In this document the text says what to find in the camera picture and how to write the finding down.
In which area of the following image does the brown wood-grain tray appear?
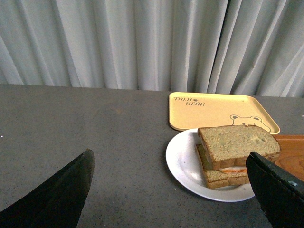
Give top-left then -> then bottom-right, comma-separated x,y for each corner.
273,134 -> 304,181

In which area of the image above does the grey curtain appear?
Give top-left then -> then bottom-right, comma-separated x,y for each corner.
0,0 -> 304,97

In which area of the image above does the yellow bear tray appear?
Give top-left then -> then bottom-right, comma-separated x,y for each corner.
169,92 -> 280,134

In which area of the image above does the bread slice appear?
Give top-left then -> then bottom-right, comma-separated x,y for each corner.
196,144 -> 249,189
198,125 -> 281,170

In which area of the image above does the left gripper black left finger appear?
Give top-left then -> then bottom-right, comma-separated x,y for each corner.
0,150 -> 95,228

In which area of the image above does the fried egg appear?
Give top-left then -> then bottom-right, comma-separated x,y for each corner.
219,166 -> 247,174

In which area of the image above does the white round plate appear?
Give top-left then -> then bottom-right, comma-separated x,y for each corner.
166,128 -> 255,202

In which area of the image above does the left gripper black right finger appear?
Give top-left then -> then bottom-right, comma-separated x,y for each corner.
246,152 -> 304,228

